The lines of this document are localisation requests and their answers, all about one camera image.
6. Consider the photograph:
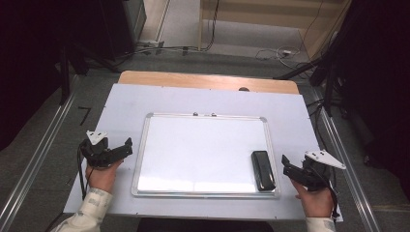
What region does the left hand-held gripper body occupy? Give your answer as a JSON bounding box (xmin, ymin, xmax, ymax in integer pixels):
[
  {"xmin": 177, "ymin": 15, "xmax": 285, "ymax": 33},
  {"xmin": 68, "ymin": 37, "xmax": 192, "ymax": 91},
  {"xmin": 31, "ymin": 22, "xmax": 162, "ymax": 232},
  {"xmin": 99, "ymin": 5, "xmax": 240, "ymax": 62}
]
[{"xmin": 78, "ymin": 130, "xmax": 114, "ymax": 169}]

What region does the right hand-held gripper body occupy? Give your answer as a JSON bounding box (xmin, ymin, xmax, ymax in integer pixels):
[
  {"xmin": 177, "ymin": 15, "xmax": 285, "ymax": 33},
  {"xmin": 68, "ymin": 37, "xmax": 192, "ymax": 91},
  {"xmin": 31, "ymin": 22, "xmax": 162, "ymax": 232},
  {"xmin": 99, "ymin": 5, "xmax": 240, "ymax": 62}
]
[{"xmin": 301, "ymin": 150, "xmax": 347, "ymax": 192}]

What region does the black whiteboard eraser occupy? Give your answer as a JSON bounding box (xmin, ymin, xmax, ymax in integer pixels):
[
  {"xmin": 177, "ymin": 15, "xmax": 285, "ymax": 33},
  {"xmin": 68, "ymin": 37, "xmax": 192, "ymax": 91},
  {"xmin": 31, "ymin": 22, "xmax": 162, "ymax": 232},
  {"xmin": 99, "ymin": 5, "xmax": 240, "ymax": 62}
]
[{"xmin": 250, "ymin": 150, "xmax": 278, "ymax": 192}]

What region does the person's left hand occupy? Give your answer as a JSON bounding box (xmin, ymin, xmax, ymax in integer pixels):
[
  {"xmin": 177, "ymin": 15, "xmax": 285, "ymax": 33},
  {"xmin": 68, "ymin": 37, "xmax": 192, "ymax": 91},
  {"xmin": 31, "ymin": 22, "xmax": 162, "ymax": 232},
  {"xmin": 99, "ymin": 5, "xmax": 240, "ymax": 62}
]
[{"xmin": 84, "ymin": 159, "xmax": 125, "ymax": 194}]

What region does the person's right hand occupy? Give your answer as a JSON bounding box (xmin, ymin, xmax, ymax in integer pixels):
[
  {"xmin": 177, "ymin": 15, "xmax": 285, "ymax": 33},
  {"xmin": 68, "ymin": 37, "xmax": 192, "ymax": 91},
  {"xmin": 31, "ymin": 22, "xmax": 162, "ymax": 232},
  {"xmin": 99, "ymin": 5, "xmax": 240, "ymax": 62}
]
[{"xmin": 289, "ymin": 178, "xmax": 336, "ymax": 219}]

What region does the large white sheet board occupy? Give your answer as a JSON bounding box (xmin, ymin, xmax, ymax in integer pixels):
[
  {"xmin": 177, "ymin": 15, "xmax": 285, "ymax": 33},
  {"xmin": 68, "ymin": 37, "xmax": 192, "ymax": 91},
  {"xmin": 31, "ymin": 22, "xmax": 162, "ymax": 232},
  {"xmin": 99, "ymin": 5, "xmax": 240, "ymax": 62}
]
[{"xmin": 63, "ymin": 83, "xmax": 344, "ymax": 222}]

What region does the metal-framed whiteboard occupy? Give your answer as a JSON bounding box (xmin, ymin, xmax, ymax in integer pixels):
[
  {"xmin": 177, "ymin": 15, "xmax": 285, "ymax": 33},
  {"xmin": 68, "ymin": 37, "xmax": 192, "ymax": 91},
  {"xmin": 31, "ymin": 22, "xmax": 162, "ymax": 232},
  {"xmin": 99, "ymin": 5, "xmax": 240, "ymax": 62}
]
[{"xmin": 131, "ymin": 111, "xmax": 281, "ymax": 199}]

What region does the wooden table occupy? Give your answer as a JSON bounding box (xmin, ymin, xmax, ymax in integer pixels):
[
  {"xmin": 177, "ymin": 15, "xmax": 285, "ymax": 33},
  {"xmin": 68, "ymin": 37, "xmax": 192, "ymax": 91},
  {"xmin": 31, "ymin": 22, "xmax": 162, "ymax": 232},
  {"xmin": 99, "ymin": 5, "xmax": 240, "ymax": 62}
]
[{"xmin": 117, "ymin": 70, "xmax": 301, "ymax": 96}]

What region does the black stand leg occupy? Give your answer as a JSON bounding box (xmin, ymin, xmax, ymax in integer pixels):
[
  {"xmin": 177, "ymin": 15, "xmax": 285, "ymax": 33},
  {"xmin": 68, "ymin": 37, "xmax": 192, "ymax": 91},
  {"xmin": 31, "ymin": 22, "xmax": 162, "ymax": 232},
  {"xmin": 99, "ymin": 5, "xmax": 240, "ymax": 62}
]
[{"xmin": 273, "ymin": 56, "xmax": 327, "ymax": 81}]

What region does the black cabinet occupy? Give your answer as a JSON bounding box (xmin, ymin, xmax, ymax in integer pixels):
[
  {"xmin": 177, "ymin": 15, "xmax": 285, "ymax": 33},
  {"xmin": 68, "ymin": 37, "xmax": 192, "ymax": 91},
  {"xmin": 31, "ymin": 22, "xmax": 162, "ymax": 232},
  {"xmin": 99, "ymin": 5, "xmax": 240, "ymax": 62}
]
[{"xmin": 96, "ymin": 0, "xmax": 148, "ymax": 62}]

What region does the light wooden furniture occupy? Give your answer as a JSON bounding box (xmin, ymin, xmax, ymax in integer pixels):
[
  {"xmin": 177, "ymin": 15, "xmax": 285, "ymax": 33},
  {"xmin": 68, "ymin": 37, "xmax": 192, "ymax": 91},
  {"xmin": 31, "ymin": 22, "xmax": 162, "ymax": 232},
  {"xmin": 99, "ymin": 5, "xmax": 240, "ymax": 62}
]
[{"xmin": 197, "ymin": 0, "xmax": 353, "ymax": 60}]

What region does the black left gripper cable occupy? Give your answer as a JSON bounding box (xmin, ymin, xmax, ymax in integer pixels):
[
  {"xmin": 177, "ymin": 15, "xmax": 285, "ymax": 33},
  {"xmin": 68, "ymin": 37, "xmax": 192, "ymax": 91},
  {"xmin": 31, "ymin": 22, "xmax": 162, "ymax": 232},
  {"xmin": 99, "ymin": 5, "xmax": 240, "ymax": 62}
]
[{"xmin": 75, "ymin": 146, "xmax": 91, "ymax": 201}]

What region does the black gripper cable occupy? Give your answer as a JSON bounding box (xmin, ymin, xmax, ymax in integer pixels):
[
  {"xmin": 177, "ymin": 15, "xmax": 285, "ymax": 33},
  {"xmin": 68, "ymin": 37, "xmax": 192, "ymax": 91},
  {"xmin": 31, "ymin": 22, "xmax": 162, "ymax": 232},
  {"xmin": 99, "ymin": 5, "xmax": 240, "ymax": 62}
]
[
  {"xmin": 317, "ymin": 165, "xmax": 341, "ymax": 222},
  {"xmin": 75, "ymin": 146, "xmax": 91, "ymax": 201}
]

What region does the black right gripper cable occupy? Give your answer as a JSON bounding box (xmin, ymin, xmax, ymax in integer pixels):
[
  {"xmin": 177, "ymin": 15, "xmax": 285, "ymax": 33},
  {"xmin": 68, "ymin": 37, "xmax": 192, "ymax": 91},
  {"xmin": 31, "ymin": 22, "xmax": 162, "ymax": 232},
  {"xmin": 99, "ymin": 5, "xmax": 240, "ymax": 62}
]
[{"xmin": 317, "ymin": 165, "xmax": 341, "ymax": 222}]

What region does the aluminium floor rail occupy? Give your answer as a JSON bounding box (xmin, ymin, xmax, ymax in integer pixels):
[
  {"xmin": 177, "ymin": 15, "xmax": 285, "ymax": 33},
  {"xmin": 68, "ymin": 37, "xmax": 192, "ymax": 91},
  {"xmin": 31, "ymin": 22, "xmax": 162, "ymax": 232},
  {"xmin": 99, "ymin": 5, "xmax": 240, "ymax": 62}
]
[
  {"xmin": 312, "ymin": 91, "xmax": 382, "ymax": 232},
  {"xmin": 0, "ymin": 74, "xmax": 81, "ymax": 232}
]

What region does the white floor cable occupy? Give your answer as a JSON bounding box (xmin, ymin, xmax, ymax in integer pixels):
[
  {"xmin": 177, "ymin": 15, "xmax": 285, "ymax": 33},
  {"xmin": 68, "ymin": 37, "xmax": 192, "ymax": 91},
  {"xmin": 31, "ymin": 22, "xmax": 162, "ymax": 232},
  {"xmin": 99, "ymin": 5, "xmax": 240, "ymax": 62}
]
[{"xmin": 255, "ymin": 45, "xmax": 303, "ymax": 63}]

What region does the black hanging cable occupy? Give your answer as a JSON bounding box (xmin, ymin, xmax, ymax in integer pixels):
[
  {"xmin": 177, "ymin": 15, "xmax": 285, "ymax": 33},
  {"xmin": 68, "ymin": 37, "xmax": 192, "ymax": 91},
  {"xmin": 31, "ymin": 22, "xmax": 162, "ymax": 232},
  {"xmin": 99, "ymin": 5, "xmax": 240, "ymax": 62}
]
[{"xmin": 204, "ymin": 0, "xmax": 221, "ymax": 52}]

